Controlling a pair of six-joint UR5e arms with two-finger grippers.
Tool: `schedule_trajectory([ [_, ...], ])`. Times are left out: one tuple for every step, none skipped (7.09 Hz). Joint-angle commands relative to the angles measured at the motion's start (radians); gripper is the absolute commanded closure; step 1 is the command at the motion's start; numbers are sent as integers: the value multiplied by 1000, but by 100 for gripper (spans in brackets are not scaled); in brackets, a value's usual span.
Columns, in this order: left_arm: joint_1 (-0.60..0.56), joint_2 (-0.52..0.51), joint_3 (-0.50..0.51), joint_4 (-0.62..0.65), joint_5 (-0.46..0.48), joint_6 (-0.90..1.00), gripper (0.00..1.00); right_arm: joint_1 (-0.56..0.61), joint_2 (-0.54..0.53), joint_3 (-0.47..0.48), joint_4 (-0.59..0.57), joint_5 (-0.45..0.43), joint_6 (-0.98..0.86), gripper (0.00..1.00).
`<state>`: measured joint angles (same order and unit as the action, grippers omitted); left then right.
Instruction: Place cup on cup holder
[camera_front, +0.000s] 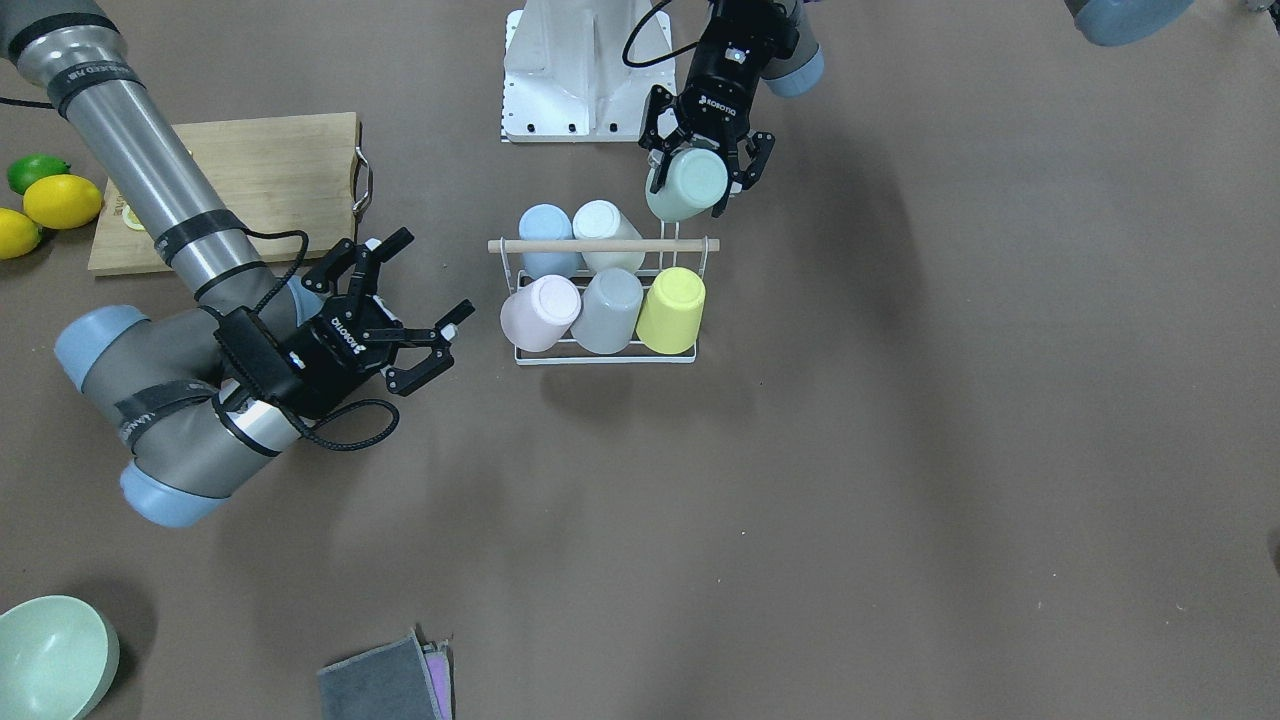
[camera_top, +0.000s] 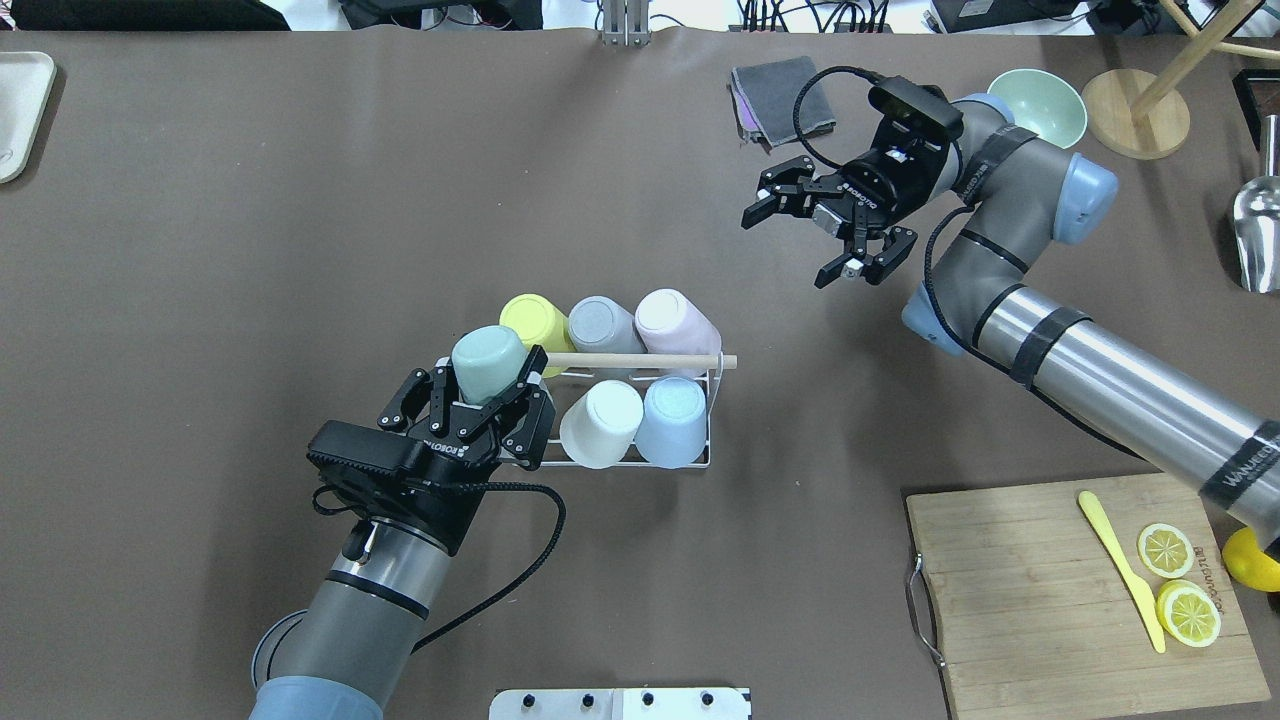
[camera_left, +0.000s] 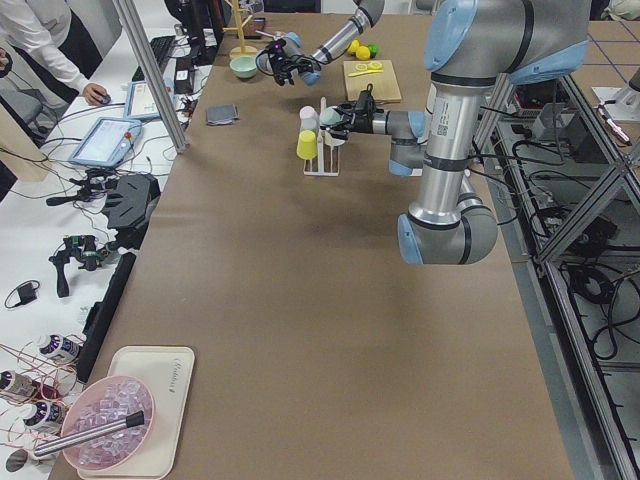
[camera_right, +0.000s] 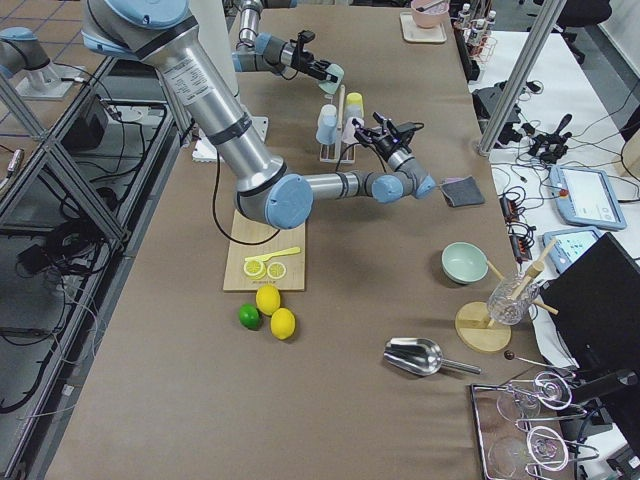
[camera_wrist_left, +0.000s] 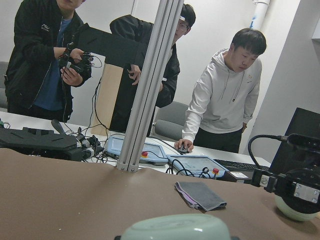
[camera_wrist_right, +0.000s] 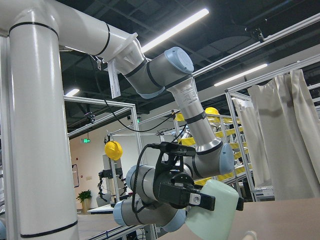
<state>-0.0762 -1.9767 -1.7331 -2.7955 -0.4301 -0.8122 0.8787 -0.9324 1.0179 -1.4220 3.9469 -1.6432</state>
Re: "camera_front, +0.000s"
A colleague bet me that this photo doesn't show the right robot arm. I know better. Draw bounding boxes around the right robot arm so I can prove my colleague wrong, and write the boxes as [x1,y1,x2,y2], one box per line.
[3,1,474,528]

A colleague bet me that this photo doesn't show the green lime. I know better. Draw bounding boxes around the green lime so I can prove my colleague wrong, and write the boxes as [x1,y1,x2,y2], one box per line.
[6,152,70,195]

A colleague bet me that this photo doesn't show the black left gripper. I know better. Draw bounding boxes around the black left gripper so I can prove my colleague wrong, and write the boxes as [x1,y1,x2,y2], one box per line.
[639,1,801,218]

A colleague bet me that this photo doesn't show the bamboo cutting board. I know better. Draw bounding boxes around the bamboo cutting board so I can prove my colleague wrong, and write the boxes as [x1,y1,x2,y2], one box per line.
[88,111,361,277]

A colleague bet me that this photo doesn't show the grey folded cloth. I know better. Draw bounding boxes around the grey folded cloth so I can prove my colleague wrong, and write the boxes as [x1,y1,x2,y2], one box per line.
[317,632,456,719]

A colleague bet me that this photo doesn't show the green plastic cup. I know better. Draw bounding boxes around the green plastic cup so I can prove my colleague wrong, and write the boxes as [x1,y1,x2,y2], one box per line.
[645,147,730,222]

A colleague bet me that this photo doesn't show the white plastic cup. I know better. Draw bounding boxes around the white plastic cup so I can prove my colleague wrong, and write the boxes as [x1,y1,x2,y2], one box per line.
[572,199,646,274]

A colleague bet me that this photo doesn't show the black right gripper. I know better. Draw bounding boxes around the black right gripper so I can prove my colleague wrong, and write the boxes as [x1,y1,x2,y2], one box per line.
[215,227,476,421]

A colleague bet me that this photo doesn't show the green bowl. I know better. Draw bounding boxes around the green bowl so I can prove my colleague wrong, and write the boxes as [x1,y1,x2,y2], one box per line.
[1,594,120,719]

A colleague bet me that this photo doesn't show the pink plastic cup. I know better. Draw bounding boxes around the pink plastic cup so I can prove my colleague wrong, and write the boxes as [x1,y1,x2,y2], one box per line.
[500,275,582,352]

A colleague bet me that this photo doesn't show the yellow plastic cup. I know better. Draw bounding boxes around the yellow plastic cup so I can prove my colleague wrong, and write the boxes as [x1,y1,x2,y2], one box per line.
[635,266,707,355]

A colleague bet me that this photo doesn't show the lemon slice lower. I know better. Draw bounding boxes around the lemon slice lower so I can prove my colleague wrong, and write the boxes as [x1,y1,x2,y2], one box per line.
[120,204,146,232]

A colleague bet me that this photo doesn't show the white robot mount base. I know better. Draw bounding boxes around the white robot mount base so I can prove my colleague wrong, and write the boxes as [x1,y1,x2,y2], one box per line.
[500,1,676,143]

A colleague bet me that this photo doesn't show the white wire cup holder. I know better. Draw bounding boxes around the white wire cup holder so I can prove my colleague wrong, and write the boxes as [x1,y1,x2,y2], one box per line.
[486,223,721,366]

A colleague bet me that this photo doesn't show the yellow lemon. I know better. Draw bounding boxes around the yellow lemon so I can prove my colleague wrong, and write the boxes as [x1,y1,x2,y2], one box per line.
[23,174,104,231]
[0,208,41,261]

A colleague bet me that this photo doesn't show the grey plastic cup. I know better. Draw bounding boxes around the grey plastic cup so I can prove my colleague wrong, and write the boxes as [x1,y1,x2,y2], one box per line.
[570,268,644,355]

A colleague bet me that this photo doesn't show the blue plastic cup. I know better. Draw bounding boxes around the blue plastic cup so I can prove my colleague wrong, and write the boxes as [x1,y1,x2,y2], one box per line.
[518,204,582,281]

